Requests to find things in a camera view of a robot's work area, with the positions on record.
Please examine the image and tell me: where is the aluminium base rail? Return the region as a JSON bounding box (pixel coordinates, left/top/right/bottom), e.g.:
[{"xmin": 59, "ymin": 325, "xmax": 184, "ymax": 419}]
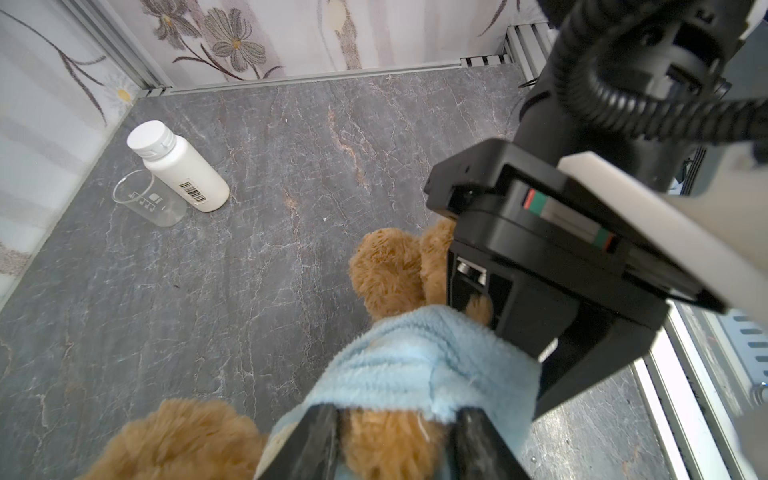
[{"xmin": 632, "ymin": 301, "xmax": 767, "ymax": 479}]

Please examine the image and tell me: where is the white plastic bottle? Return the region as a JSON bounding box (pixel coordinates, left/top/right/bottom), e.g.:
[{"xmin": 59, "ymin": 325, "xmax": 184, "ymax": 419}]
[{"xmin": 126, "ymin": 120, "xmax": 230, "ymax": 213}]

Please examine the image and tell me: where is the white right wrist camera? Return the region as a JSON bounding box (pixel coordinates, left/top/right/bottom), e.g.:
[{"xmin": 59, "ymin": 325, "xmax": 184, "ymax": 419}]
[{"xmin": 558, "ymin": 142, "xmax": 767, "ymax": 324}]

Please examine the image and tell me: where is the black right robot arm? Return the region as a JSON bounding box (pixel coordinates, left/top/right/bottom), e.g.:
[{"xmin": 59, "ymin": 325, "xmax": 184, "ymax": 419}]
[{"xmin": 424, "ymin": 1, "xmax": 767, "ymax": 416}]

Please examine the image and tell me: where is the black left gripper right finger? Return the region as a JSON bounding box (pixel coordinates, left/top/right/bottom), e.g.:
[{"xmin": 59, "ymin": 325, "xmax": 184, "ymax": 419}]
[{"xmin": 449, "ymin": 408, "xmax": 531, "ymax": 480}]

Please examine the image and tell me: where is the brown teddy bear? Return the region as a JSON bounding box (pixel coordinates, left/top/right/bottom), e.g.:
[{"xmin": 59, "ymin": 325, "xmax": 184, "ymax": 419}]
[{"xmin": 84, "ymin": 219, "xmax": 455, "ymax": 479}]

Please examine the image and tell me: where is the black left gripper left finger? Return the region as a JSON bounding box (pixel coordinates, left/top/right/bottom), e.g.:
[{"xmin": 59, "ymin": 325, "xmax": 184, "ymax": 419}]
[{"xmin": 257, "ymin": 404, "xmax": 340, "ymax": 479}]

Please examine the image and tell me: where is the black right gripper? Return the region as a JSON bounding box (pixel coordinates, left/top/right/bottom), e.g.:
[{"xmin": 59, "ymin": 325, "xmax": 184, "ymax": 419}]
[{"xmin": 424, "ymin": 139, "xmax": 726, "ymax": 415}]

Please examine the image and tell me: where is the light blue fleece hoodie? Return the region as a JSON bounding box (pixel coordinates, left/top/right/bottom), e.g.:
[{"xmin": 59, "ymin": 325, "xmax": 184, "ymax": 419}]
[{"xmin": 255, "ymin": 305, "xmax": 541, "ymax": 478}]

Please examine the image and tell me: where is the clear plastic cup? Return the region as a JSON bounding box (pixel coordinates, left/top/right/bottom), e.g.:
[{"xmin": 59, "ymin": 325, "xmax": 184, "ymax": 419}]
[{"xmin": 112, "ymin": 169, "xmax": 187, "ymax": 227}]

